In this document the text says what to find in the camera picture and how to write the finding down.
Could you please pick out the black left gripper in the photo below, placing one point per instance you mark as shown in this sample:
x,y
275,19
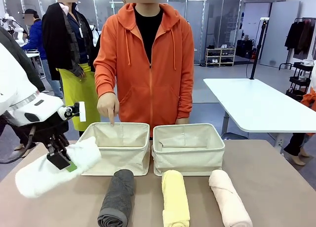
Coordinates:
x,y
44,130

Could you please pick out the white towel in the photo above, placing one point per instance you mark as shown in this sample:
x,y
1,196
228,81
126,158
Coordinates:
x,y
37,180

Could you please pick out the yellow towel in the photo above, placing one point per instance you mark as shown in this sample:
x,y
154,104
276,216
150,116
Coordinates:
x,y
175,200

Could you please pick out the pink towel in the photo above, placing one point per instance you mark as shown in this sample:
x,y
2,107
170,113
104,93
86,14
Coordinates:
x,y
229,202

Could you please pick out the person's right forearm orange sleeve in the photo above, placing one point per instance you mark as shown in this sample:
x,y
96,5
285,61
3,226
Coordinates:
x,y
103,81

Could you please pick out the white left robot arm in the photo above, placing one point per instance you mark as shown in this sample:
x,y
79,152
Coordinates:
x,y
14,88

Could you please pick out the person's left forearm orange sleeve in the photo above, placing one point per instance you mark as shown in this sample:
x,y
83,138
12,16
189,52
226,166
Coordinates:
x,y
185,98

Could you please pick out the person's right hand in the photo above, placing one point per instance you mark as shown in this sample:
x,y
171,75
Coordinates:
x,y
108,104

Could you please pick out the person's left hand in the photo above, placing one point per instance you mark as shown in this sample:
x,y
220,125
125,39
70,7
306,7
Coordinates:
x,y
182,121

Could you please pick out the person with yellow apron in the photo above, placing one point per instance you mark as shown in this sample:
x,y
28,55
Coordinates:
x,y
74,96

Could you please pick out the beige fabric basket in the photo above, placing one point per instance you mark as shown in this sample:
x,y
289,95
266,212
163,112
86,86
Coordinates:
x,y
187,160
118,160

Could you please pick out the grey rolled towel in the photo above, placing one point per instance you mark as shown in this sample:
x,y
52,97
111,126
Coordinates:
x,y
116,200

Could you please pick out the person in orange hoodie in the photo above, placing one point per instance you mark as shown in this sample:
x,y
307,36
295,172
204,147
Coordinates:
x,y
148,88

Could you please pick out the person in blue jacket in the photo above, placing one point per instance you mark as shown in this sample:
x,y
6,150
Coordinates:
x,y
37,37

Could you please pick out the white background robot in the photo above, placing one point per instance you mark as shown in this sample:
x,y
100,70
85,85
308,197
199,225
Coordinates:
x,y
19,37

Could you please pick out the wooden shoe rack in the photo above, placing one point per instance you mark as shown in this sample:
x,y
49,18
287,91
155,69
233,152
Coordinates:
x,y
221,56

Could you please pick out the white side table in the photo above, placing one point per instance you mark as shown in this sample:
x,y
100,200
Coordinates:
x,y
259,106

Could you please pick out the black bags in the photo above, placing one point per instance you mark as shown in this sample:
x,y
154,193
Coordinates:
x,y
244,48

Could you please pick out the person's legs in dark trousers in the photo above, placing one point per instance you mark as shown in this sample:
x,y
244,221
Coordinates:
x,y
295,145

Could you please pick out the black stool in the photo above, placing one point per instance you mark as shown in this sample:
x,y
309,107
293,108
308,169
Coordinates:
x,y
286,64

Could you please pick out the black trolley cart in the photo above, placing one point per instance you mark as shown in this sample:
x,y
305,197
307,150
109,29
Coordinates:
x,y
300,81

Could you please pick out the orange garment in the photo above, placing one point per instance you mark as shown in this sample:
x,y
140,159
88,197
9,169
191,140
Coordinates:
x,y
309,98

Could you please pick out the clothes rack with dark garments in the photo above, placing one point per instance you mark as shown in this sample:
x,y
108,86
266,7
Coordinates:
x,y
300,39

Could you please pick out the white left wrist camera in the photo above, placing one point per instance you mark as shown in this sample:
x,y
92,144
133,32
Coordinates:
x,y
82,112

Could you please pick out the black camera stand pole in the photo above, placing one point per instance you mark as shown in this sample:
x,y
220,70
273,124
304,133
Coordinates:
x,y
258,49

